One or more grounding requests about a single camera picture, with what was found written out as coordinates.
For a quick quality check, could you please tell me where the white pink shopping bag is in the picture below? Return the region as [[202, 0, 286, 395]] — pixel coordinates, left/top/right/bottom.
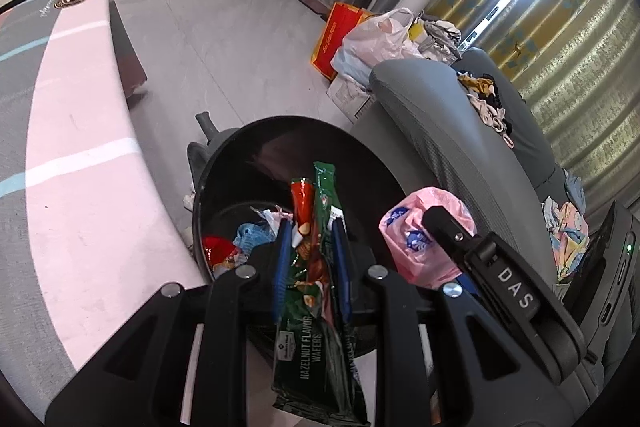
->
[[342, 7, 426, 62]]

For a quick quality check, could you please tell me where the pile of small clothes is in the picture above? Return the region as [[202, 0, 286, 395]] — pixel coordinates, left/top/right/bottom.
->
[[457, 72, 516, 148]]

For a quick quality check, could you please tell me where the green wafer packet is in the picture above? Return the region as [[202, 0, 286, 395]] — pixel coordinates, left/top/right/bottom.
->
[[271, 161, 371, 425]]

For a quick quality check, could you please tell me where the grey sofa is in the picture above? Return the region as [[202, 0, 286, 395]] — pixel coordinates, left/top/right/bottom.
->
[[369, 47, 616, 408]]

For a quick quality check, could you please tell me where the pink plastic bag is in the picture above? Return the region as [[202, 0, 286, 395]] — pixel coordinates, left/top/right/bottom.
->
[[378, 187, 476, 286]]

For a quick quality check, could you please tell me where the crumpled patterned cloth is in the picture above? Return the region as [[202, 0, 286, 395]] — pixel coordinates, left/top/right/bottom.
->
[[407, 19, 463, 62]]

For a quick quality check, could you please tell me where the grey plastic object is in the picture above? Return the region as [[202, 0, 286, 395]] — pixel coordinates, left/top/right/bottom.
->
[[187, 111, 236, 188]]

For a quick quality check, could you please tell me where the light blue plastic bag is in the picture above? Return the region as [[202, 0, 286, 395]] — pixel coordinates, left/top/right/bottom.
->
[[330, 47, 381, 85]]

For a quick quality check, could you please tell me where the red snack packet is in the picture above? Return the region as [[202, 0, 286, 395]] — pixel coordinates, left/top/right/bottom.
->
[[202, 234, 243, 270]]

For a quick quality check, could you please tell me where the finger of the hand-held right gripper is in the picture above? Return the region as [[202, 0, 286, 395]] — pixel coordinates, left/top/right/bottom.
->
[[422, 206, 587, 383]]

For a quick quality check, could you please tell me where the yellow patterned curtain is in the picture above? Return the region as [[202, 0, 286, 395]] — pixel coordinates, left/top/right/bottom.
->
[[425, 0, 640, 218]]

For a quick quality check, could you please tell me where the black trash bin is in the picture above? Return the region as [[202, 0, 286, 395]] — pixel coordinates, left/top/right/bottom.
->
[[191, 116, 426, 358]]

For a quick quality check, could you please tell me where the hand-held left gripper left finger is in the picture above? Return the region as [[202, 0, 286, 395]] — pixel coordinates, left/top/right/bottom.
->
[[45, 219, 293, 427]]

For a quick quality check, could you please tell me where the pastel patterned cloth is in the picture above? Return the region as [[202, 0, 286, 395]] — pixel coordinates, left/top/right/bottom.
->
[[542, 172, 591, 283]]

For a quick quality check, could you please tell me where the red paper bag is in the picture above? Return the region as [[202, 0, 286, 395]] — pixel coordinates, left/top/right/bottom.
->
[[311, 2, 373, 80]]

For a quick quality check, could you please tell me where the dark floor mat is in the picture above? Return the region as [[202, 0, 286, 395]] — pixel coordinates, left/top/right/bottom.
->
[[296, 0, 333, 15]]

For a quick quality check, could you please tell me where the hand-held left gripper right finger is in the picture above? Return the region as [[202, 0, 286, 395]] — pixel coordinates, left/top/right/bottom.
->
[[332, 217, 576, 427]]

